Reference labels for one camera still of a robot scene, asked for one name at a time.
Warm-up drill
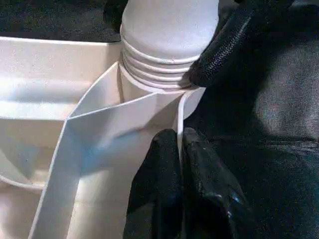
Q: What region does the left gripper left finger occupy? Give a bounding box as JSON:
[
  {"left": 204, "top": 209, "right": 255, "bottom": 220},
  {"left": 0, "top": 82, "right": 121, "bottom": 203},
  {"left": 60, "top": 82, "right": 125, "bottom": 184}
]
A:
[{"left": 123, "top": 128, "right": 185, "bottom": 239}]

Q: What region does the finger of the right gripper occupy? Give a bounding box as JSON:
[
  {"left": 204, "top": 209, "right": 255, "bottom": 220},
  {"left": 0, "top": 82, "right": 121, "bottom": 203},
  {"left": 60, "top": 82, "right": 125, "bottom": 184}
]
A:
[
  {"left": 103, "top": 0, "right": 129, "bottom": 33},
  {"left": 186, "top": 0, "right": 295, "bottom": 88}
]

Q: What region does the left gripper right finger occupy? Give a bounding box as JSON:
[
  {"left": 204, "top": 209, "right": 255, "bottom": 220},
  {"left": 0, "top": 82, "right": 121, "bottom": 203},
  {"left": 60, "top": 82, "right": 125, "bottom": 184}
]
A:
[{"left": 181, "top": 127, "right": 260, "bottom": 239}]

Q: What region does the white plastic table leg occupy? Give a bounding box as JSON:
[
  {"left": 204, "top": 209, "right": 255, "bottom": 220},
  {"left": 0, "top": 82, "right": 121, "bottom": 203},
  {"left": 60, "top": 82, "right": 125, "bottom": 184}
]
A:
[{"left": 119, "top": 0, "right": 220, "bottom": 92}]

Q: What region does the white plastic table top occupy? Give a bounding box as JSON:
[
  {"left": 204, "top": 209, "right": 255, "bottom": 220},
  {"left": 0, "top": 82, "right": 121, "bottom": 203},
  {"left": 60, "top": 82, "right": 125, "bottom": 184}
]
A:
[{"left": 0, "top": 36, "right": 207, "bottom": 239}]

